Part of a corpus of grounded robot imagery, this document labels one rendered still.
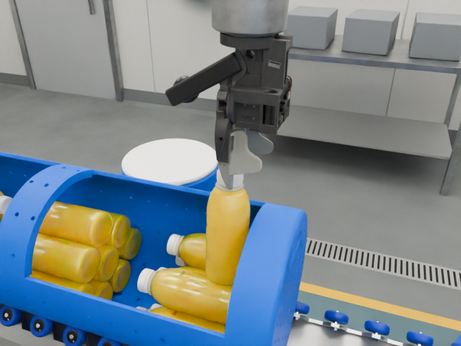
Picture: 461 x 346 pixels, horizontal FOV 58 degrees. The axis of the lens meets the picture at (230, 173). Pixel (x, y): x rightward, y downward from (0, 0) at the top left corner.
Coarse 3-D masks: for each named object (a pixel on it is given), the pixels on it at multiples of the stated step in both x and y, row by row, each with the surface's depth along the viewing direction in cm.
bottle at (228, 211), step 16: (224, 192) 60; (240, 192) 61; (208, 208) 62; (224, 208) 60; (240, 208) 61; (208, 224) 63; (224, 224) 61; (240, 224) 61; (208, 240) 64; (224, 240) 62; (240, 240) 62; (208, 256) 65; (224, 256) 63; (240, 256) 64; (208, 272) 66; (224, 272) 64
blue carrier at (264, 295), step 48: (48, 192) 70; (96, 192) 91; (144, 192) 85; (192, 192) 74; (0, 240) 68; (144, 240) 91; (288, 240) 59; (0, 288) 70; (48, 288) 66; (240, 288) 57; (288, 288) 63; (144, 336) 63; (192, 336) 59; (240, 336) 56; (288, 336) 76
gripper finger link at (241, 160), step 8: (232, 136) 55; (240, 136) 55; (232, 144) 56; (240, 144) 55; (232, 152) 56; (240, 152) 55; (248, 152) 55; (232, 160) 56; (240, 160) 56; (248, 160) 55; (256, 160) 55; (224, 168) 56; (232, 168) 57; (240, 168) 56; (248, 168) 56; (256, 168) 55; (224, 176) 57; (232, 176) 59; (232, 184) 59
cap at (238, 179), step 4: (220, 176) 60; (236, 176) 60; (240, 176) 60; (220, 180) 60; (236, 180) 60; (240, 180) 60; (220, 184) 60; (224, 184) 60; (236, 184) 60; (240, 184) 61
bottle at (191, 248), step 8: (184, 240) 77; (192, 240) 76; (200, 240) 75; (176, 248) 77; (184, 248) 76; (192, 248) 75; (200, 248) 75; (184, 256) 76; (192, 256) 75; (200, 256) 74; (192, 264) 76; (200, 264) 75
